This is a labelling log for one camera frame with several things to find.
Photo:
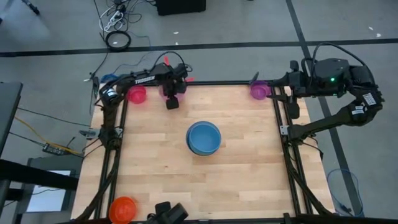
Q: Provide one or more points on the grey cabinet with white panel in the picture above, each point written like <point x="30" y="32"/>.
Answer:
<point x="46" y="199"/>

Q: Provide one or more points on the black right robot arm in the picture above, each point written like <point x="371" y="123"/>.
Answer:
<point x="326" y="121"/>

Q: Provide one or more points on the orange-red translucent bowl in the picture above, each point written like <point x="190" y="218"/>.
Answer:
<point x="122" y="210"/>

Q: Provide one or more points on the small purple translucent bowl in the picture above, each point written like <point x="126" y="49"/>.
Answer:
<point x="260" y="90"/>

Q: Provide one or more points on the black boxy object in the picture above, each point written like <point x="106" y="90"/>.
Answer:
<point x="169" y="214"/>

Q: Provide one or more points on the black beam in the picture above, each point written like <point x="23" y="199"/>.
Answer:
<point x="37" y="175"/>

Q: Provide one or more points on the black adapter with green light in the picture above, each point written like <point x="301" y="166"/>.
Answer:
<point x="95" y="85"/>

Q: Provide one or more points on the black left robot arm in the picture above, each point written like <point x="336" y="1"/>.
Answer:
<point x="146" y="77"/>

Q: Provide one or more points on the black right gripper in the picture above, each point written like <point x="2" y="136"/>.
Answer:
<point x="294" y="84"/>

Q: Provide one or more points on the small red translucent bowl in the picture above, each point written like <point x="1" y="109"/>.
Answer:
<point x="136" y="94"/>

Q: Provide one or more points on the black desk top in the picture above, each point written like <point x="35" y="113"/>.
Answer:
<point x="9" y="112"/>

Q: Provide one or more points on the white power strip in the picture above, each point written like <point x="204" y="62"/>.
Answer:
<point x="114" y="18"/>

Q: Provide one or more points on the small black electronics box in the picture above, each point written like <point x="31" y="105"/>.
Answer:
<point x="54" y="149"/>

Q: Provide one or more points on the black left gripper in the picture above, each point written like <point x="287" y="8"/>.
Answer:
<point x="175" y="74"/>

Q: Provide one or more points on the black aluminium table frame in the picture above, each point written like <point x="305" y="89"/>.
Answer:
<point x="230" y="83"/>

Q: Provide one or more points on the large light blue translucent bowl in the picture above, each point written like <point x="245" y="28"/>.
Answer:
<point x="188" y="143"/>

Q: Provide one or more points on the black box on floor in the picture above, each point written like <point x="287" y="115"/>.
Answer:
<point x="180" y="6"/>

